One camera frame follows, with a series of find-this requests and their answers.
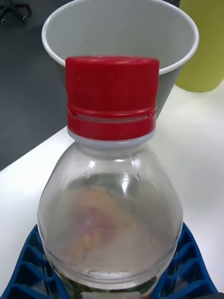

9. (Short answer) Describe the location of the black caster base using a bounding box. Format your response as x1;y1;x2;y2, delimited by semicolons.
0;0;33;25

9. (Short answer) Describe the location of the clear bottle with red cap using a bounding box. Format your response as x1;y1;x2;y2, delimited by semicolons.
36;55;184;296

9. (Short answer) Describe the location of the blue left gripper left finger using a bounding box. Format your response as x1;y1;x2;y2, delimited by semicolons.
0;223;70;299

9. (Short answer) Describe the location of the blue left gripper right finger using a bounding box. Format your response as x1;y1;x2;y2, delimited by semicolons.
151;221;220;299

